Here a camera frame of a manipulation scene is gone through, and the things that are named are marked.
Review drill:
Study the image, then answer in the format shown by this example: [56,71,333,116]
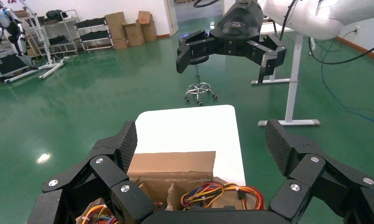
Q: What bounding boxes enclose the black bag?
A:
[46,10,69,21]
[48,35,67,45]

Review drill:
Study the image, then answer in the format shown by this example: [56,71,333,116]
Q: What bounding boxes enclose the white metal desk frame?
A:
[251,21,321,127]

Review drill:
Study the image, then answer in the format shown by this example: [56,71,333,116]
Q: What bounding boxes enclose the tall brown cardboard carton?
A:
[104,12,128,40]

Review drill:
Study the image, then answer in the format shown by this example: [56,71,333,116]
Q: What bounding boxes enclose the power supply with coloured wires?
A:
[81,204,120,224]
[180,182,266,211]

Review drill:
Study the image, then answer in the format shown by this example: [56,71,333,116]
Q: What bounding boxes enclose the white metal shelf rack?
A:
[26,9,80,57]

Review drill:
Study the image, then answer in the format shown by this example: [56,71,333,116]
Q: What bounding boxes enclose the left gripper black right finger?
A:
[264,119,374,223]

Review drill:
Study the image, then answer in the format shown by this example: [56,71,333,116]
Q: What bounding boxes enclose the white robot stand frame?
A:
[4,0,66,84]

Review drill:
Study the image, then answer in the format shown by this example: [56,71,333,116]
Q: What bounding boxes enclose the black flight case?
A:
[0,49,32,82]

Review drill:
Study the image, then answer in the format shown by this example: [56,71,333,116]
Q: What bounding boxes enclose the black round disc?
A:
[184,55,219,106]

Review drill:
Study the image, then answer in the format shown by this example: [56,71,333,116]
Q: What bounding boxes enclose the blue floor cable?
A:
[319,40,374,127]

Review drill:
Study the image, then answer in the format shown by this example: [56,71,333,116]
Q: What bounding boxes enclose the white door frame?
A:
[164,0,179,35]

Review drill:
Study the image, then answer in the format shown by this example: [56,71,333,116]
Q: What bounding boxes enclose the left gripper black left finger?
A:
[41,119,155,224]

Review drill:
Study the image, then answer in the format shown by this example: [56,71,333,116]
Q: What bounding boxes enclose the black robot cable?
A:
[193,0,221,8]
[307,36,374,65]
[278,0,299,42]

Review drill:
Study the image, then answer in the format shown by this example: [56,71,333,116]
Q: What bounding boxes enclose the shelf rack with black trays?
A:
[74,17,115,52]

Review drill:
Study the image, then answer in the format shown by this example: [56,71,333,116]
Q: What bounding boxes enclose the small brown cardboard carton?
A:
[137,11,152,25]
[112,37,131,51]

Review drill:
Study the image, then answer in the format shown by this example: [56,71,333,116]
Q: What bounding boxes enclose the open cardboard box with dividers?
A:
[76,151,265,224]

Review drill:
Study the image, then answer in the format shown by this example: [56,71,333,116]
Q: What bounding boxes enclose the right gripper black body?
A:
[210,0,268,58]

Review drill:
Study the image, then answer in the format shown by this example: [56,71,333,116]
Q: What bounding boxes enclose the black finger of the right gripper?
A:
[176,29,219,74]
[245,34,287,84]

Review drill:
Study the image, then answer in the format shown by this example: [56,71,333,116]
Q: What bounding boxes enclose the white and black humanoid robot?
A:
[0,0,28,58]

